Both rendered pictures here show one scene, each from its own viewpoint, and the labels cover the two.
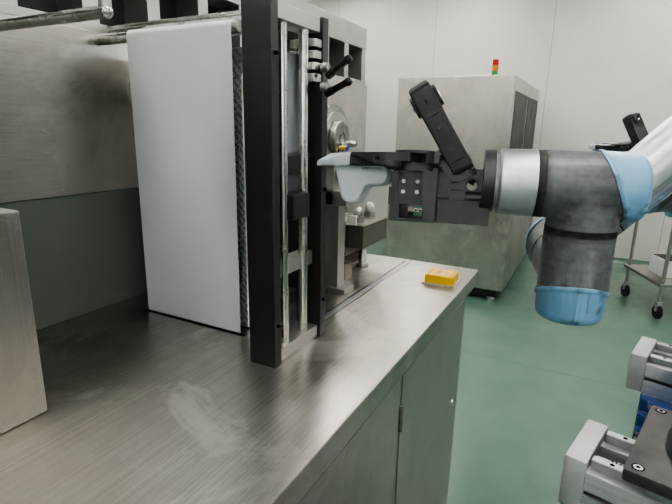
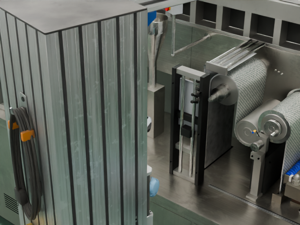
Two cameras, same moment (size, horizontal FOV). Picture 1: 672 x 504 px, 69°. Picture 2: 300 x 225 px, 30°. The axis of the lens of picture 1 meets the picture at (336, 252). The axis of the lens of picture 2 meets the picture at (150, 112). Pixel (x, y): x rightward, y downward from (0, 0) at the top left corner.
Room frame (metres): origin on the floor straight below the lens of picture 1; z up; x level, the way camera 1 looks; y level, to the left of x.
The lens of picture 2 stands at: (1.01, -2.03, 2.41)
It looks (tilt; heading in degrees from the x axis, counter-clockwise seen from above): 29 degrees down; 101
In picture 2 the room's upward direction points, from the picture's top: straight up
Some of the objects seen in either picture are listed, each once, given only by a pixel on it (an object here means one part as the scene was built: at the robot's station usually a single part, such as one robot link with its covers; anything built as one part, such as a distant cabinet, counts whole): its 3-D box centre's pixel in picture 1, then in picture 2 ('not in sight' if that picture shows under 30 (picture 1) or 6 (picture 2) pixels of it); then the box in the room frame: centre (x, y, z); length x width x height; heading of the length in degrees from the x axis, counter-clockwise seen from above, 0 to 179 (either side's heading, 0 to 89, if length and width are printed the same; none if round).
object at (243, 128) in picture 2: not in sight; (261, 121); (1.10, 0.18, 1.17); 0.26 x 0.12 x 0.12; 62
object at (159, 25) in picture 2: not in sight; (152, 23); (0.55, 0.44, 1.50); 0.14 x 0.14 x 0.06
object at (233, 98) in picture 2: not in sight; (239, 80); (0.98, 0.24, 1.33); 0.25 x 0.14 x 0.14; 62
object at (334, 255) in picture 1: (340, 227); (257, 168); (1.09, -0.01, 1.05); 0.06 x 0.05 x 0.31; 62
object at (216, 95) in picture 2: not in sight; (213, 97); (0.88, 0.05, 1.33); 0.06 x 0.03 x 0.03; 62
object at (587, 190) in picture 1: (587, 188); not in sight; (0.54, -0.28, 1.21); 0.11 x 0.08 x 0.09; 75
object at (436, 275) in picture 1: (442, 276); not in sight; (1.18, -0.27, 0.91); 0.07 x 0.07 x 0.02; 62
